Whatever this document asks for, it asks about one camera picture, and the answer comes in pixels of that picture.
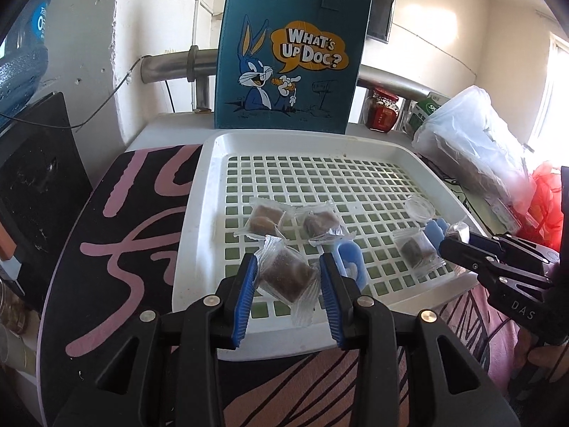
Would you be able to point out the brown candy packet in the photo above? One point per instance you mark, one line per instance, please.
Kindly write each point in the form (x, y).
(284, 275)
(316, 227)
(415, 249)
(262, 222)
(458, 230)

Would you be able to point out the clear plastic bottle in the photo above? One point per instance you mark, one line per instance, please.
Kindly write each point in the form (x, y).
(13, 351)

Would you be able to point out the green and white carton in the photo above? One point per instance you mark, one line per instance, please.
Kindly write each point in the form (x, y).
(422, 111)

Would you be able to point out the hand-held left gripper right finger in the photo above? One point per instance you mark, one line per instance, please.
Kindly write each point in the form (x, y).
(333, 307)

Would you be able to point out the black water dispenser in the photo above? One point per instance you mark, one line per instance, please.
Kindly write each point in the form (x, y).
(40, 178)

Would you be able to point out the blue cartoon rabbit tote bag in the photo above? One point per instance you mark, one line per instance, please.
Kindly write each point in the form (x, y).
(311, 98)

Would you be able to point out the printed blanket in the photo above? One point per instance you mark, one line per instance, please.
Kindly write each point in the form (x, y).
(111, 275)

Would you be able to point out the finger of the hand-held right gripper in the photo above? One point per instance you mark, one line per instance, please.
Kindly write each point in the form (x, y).
(482, 241)
(462, 253)

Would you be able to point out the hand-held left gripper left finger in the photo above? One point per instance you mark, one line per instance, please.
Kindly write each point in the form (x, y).
(242, 307)

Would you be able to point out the metal pipe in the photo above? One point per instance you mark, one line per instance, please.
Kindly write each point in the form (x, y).
(169, 64)

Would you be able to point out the small clear plastic lid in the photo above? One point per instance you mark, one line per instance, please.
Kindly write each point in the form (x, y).
(420, 208)

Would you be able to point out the black wall television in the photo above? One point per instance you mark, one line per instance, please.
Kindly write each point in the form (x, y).
(382, 13)

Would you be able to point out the red sauce jar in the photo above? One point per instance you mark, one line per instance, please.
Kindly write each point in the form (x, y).
(382, 113)

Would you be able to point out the red plastic bag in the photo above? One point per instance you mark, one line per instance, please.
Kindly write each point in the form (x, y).
(544, 195)

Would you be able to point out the glass jar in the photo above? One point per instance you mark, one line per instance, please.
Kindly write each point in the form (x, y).
(11, 311)

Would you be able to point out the blue water jug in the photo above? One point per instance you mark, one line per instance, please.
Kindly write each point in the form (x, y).
(22, 66)

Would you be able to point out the light blue plastic clip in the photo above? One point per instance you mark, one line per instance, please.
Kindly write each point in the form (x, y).
(433, 231)
(355, 253)

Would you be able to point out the small clear packet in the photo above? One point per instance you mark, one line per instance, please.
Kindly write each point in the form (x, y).
(506, 215)

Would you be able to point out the white perforated plastic tray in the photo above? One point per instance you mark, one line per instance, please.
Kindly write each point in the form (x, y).
(195, 253)

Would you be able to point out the clear plastic bag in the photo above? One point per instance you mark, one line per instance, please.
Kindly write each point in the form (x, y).
(471, 142)

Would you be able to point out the person's right hand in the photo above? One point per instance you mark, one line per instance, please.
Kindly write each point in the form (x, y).
(549, 359)

